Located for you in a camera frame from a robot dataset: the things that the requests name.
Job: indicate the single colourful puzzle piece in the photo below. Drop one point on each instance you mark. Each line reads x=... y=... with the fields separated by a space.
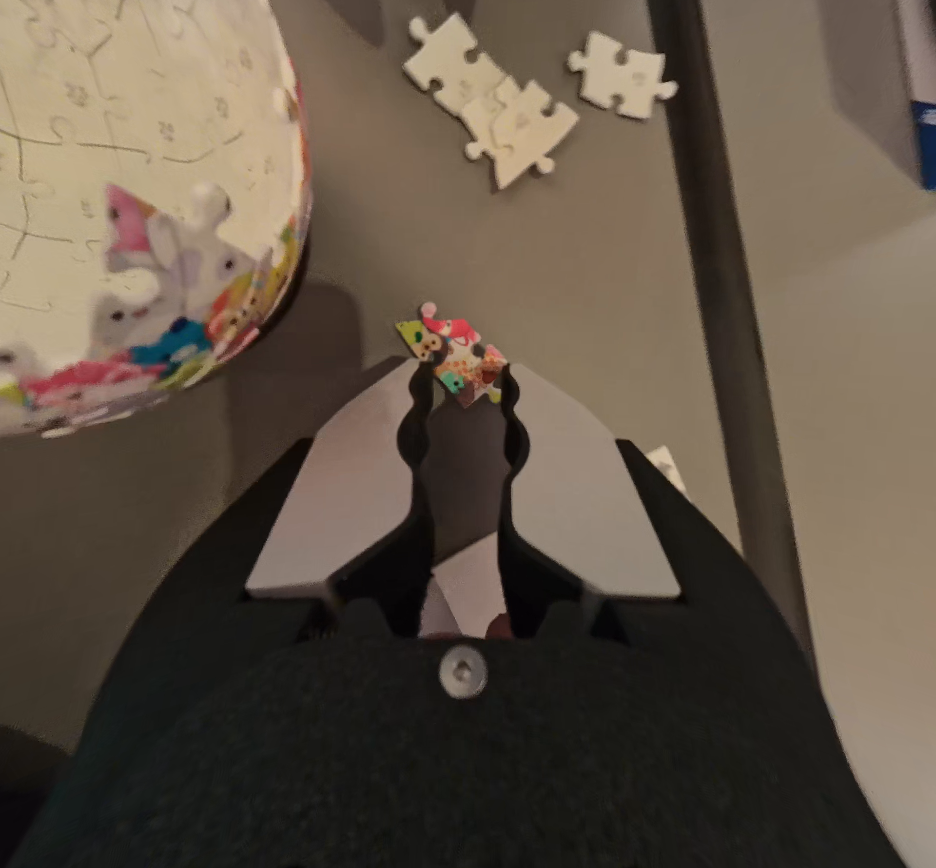
x=454 y=352

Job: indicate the two joined white puzzle pieces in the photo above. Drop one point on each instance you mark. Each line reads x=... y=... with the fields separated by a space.
x=490 y=100

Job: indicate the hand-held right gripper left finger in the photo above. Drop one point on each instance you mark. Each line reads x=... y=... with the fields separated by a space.
x=337 y=517

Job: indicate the single white puzzle piece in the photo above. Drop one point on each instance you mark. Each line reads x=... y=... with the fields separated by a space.
x=622 y=74

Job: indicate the colourful puzzle ball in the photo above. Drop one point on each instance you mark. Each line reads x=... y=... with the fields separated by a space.
x=132 y=151

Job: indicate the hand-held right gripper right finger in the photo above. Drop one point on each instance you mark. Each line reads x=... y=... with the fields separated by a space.
x=585 y=517

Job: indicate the white puzzle leaflet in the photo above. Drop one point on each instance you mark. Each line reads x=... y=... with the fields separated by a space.
x=468 y=576

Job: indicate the colourful puzzle box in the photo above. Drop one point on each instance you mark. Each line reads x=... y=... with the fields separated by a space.
x=919 y=64

